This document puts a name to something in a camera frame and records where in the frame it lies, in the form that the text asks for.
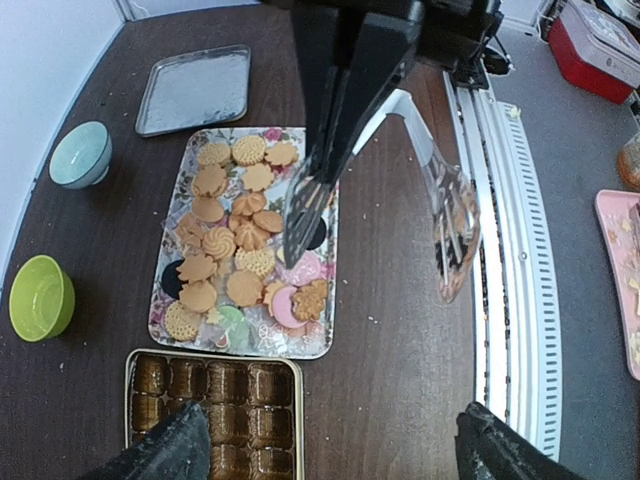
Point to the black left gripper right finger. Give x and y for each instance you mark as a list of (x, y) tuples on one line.
[(487, 448)]

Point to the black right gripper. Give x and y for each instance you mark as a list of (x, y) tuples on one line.
[(352, 54)]

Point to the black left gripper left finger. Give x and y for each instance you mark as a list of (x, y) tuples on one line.
[(177, 448)]

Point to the gold cookie tin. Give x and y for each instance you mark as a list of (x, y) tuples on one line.
[(254, 407)]

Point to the metal serving tongs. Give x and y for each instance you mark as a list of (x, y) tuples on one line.
[(453, 199)]

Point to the round patterned biscuit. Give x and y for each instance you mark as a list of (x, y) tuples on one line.
[(249, 150)]

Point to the black sandwich cookie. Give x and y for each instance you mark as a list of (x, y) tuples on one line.
[(170, 282)]

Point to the floral cookie tray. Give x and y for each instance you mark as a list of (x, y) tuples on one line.
[(226, 222)]

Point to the pink round cookie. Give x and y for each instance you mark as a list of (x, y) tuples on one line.
[(282, 307)]

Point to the green bowl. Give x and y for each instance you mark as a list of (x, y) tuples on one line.
[(41, 300)]

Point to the red tin box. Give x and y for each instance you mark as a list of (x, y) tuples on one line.
[(595, 51)]

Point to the pink plate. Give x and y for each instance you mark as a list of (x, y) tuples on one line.
[(618, 215)]

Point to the light blue striped bowl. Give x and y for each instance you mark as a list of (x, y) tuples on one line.
[(82, 158)]

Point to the aluminium front rail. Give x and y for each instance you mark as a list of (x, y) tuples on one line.
[(518, 352)]

